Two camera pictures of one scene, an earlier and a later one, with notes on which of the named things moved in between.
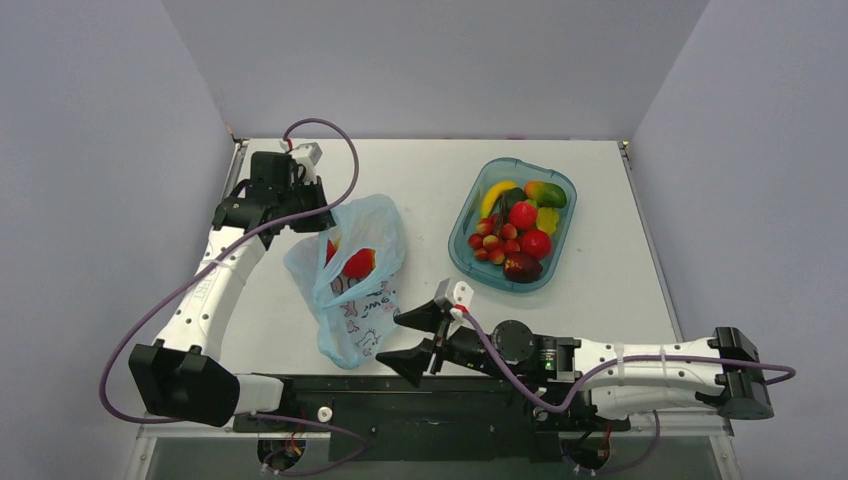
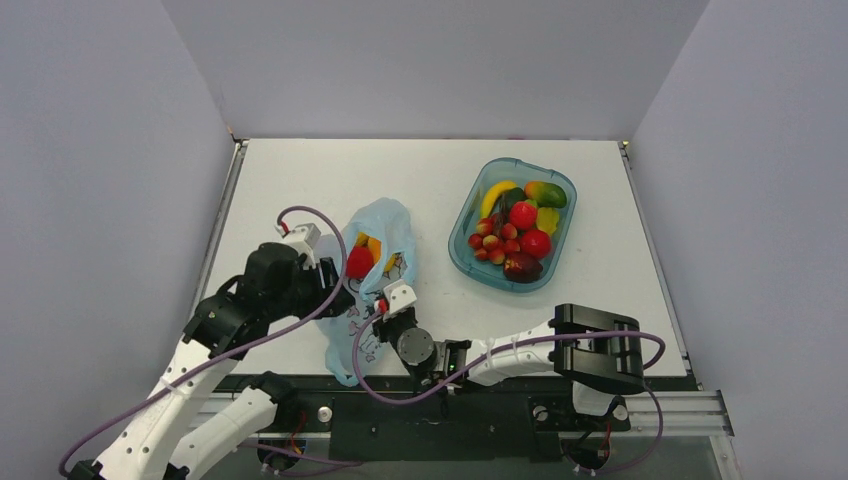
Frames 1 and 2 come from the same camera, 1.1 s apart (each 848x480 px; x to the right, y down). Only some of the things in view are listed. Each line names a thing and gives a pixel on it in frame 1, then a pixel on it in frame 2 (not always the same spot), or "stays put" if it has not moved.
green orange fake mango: (546, 194) stays put
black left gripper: (313, 186) -> (324, 278)
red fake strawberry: (524, 214) stays put
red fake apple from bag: (361, 264) stays put
